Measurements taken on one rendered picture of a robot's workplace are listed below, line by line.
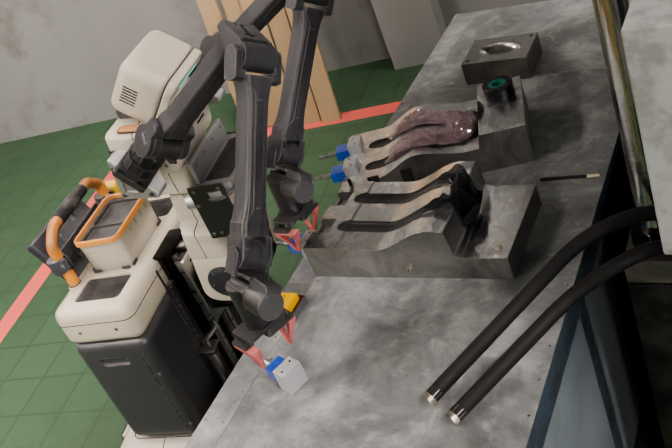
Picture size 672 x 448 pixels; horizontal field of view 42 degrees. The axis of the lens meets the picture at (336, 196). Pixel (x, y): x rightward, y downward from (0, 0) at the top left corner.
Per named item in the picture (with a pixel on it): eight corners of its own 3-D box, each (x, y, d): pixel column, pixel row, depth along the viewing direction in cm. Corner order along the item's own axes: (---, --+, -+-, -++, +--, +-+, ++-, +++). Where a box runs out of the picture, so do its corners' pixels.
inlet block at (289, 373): (254, 374, 192) (245, 356, 189) (271, 358, 194) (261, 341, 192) (292, 395, 183) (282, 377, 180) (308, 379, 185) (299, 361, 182)
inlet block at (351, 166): (316, 192, 240) (309, 176, 237) (318, 182, 244) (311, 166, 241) (361, 181, 236) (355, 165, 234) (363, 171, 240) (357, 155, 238)
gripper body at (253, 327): (290, 315, 177) (276, 288, 174) (253, 349, 173) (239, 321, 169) (270, 306, 182) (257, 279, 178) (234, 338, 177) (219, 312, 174)
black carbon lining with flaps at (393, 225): (336, 238, 211) (323, 207, 206) (361, 197, 222) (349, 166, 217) (473, 236, 193) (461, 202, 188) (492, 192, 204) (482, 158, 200)
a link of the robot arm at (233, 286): (239, 264, 174) (217, 282, 172) (259, 275, 169) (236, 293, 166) (253, 290, 177) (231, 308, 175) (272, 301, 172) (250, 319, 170)
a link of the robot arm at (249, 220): (267, 53, 177) (222, 45, 170) (284, 49, 173) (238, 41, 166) (262, 267, 177) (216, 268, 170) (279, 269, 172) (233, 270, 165)
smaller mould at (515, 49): (466, 85, 266) (460, 64, 263) (480, 59, 277) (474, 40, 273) (531, 78, 256) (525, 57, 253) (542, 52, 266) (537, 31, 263)
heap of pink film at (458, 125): (383, 168, 232) (374, 144, 228) (388, 133, 246) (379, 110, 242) (480, 145, 225) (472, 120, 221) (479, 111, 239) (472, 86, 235)
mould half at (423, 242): (315, 276, 214) (295, 233, 207) (355, 209, 232) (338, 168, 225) (514, 279, 188) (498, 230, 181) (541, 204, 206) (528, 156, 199)
